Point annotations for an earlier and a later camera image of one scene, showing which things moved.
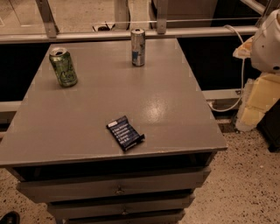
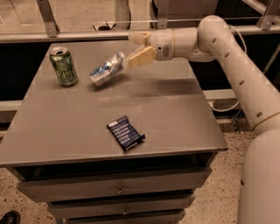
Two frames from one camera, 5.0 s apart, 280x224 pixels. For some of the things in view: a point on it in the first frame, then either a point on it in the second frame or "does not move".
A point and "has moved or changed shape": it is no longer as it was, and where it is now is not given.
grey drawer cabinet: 60,151 does not move
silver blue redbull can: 138,40 has moved or changed shape
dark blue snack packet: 125,133 does not move
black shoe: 10,217 does not move
